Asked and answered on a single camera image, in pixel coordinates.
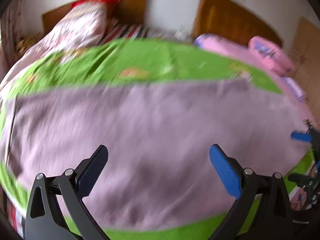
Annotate mauve fleece pants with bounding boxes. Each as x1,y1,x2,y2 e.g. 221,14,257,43
1,79,309,230

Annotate folded purple white cloth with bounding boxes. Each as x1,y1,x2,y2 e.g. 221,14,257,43
282,77,306,102

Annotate pink floral bed sheet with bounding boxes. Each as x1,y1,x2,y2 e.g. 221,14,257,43
194,34,316,123

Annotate wooden louvred wardrobe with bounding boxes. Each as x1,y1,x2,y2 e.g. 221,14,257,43
290,17,319,112

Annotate pink rolled quilt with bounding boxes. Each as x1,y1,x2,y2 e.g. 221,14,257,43
248,36,295,76

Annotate right padded wooden headboard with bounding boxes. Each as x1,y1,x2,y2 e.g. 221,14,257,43
191,0,283,47

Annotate nightstand with patterned cover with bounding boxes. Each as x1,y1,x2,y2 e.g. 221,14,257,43
146,28,193,43

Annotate yellow brown blanket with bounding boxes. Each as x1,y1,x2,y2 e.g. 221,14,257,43
16,33,43,57

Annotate green cartoon bed sheet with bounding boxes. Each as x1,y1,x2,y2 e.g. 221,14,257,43
1,39,314,239

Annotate floral pink curtain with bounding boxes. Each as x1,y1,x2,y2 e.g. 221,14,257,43
1,0,22,70

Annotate pink patterned folded quilt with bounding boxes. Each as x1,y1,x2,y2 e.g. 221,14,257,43
1,2,108,88

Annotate red plaid mattress sheet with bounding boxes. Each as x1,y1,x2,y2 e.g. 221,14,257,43
98,23,149,45

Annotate left wooden headboard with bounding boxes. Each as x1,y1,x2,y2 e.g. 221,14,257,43
42,0,148,34

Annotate red embroidered pillow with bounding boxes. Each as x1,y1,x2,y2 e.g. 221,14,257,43
71,0,121,20

